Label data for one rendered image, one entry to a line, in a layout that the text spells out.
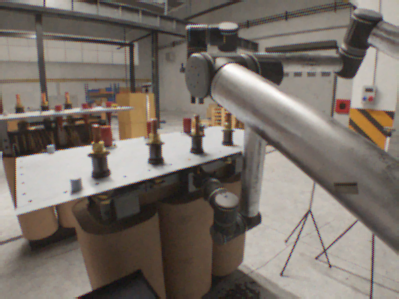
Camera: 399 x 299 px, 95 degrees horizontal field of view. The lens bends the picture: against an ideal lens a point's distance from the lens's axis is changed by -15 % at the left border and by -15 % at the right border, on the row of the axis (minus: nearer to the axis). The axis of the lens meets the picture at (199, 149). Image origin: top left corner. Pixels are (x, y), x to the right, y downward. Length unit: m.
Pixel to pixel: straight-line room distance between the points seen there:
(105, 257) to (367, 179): 1.06
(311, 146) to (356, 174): 0.10
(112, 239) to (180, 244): 0.48
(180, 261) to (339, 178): 1.22
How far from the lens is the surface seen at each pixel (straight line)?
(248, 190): 1.02
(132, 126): 6.03
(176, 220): 1.30
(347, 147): 0.44
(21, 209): 0.80
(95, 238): 1.11
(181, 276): 1.59
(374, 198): 0.43
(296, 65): 1.32
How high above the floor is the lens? 1.68
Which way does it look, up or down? 14 degrees down
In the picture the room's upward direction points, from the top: straight up
